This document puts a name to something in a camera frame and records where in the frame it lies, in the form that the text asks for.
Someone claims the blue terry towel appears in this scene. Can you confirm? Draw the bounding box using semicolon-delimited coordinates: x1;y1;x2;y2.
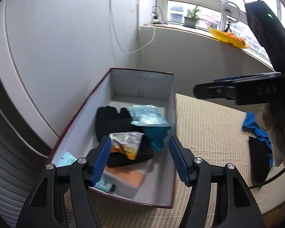
242;111;274;167

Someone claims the cotton balls plastic pouch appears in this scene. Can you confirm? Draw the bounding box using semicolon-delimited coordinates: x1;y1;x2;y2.
129;104;170;127

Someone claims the white gloved right hand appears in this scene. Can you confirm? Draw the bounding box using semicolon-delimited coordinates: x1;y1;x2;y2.
255;104;285;167

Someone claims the fruit print cream tube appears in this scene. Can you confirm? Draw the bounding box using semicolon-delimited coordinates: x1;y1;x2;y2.
95;177;116;193

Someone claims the yellow snack packet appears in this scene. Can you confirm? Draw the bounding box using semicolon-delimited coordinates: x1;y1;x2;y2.
109;131;143;160

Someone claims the orange white small box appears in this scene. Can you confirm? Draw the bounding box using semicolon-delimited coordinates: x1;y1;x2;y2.
102;164;148;199

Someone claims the teal cloth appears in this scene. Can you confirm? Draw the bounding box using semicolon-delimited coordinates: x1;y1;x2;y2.
143;126;171;152

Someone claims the light blue packet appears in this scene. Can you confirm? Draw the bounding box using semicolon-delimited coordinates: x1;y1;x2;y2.
58;152;77;167

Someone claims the black knit glove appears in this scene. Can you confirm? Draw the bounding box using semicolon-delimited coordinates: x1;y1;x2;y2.
94;105;155;168

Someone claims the striped beige tablecloth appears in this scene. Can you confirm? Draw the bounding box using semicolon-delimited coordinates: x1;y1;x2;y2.
64;93;285;228

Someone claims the dark red storage box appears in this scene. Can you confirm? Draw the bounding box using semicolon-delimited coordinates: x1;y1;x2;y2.
48;68;177;208

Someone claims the potted green plant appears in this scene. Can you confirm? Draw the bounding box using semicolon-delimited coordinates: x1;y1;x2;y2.
184;5;200;28

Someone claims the black flat cloth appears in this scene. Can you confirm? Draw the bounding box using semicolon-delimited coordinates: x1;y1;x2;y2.
249;137;272;188

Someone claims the ring light on tripod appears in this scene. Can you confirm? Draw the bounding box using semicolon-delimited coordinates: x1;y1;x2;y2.
220;1;241;32

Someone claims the black camera cable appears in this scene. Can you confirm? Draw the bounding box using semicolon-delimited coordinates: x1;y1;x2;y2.
238;0;285;191

